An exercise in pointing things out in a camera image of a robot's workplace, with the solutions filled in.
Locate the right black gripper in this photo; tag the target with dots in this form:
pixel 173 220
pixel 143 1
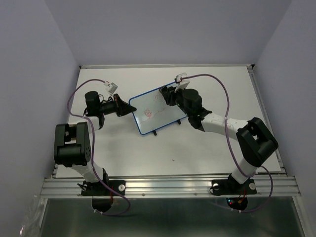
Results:
pixel 169 95

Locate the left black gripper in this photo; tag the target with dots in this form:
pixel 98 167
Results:
pixel 121 107

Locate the blue-framed small whiteboard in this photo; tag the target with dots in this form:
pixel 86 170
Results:
pixel 153 113

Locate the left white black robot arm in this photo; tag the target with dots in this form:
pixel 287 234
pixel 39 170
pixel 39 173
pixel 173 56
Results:
pixel 72 147

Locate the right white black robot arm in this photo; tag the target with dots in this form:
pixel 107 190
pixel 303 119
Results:
pixel 250 141

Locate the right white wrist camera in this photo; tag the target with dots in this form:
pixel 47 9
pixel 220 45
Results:
pixel 181 82

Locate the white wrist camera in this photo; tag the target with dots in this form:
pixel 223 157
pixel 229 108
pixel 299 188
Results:
pixel 181 82
pixel 110 87

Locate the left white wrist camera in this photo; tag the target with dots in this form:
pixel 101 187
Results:
pixel 110 87

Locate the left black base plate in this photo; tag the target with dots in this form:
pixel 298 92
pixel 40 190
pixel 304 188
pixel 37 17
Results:
pixel 97 189

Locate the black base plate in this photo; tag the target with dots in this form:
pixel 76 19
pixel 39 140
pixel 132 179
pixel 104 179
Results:
pixel 97 189
pixel 226 187

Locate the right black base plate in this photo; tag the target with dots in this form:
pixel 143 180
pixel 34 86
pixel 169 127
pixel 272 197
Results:
pixel 226 187

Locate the aluminium extrusion rail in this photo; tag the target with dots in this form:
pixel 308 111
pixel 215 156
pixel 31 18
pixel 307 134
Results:
pixel 174 187

